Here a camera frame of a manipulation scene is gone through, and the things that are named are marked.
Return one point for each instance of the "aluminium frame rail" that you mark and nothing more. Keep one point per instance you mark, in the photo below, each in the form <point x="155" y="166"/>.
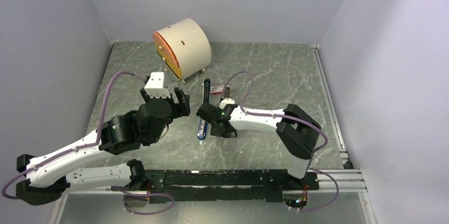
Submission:
<point x="342" y="191"/>

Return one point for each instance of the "staple box tray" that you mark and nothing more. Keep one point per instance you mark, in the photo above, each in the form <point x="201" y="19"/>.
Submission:
<point x="263" y="107"/>

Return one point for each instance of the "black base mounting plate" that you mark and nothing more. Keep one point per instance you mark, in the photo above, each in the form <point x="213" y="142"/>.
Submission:
<point x="224" y="184"/>

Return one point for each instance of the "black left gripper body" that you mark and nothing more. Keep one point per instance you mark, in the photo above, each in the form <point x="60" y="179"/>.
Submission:
<point x="178" y="109"/>

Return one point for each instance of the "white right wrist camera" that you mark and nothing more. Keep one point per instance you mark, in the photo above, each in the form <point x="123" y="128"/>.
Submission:
<point x="225" y="102"/>

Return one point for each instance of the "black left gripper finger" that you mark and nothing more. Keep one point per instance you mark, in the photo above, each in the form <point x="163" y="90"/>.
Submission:
<point x="185" y="104"/>
<point x="177" y="91"/>

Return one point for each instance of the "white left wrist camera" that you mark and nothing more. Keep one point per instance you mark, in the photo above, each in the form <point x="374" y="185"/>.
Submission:
<point x="156" y="86"/>

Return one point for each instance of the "blue black stapler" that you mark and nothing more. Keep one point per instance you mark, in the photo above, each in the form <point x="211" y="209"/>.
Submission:
<point x="203" y="113"/>

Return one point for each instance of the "red staple box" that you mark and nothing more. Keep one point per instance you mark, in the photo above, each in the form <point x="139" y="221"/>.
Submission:
<point x="217" y="89"/>

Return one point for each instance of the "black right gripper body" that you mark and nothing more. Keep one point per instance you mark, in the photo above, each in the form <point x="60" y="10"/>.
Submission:
<point x="215" y="131"/>

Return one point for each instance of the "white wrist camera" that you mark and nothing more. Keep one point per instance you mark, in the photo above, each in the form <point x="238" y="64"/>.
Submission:
<point x="156" y="86"/>
<point x="225" y="102"/>

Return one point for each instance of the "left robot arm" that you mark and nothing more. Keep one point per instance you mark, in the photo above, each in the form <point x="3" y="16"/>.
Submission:
<point x="51" y="176"/>

